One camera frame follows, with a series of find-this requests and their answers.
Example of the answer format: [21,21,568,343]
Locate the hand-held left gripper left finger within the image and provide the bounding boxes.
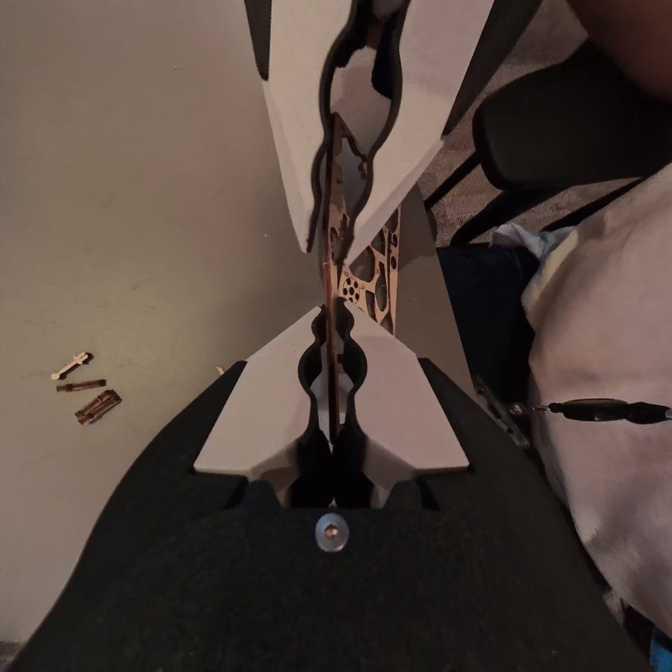
[193,303,329,506]

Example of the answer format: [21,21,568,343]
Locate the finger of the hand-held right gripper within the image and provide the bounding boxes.
[336,0,498,264]
[257,0,360,256]

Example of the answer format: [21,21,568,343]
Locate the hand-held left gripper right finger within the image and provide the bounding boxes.
[335,299,470,507]

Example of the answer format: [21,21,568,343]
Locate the notched wooden piece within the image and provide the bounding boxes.
[74,389,123,425]

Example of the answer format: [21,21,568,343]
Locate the wooden parts sheet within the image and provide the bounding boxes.
[319,112,403,443]

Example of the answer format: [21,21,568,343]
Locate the grey desk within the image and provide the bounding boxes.
[0,0,476,646]

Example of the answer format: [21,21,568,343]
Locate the clear badge holder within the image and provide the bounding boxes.
[471,374,532,450]

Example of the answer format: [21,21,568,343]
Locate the black office chair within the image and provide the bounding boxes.
[420,39,672,247]

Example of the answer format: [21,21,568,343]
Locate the dark trousers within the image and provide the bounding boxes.
[438,246,541,421]

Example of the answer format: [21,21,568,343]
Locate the pale wooden pin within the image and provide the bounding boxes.
[50,352,93,380]

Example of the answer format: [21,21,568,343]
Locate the black lanyard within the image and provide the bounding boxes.
[530,397,672,426]

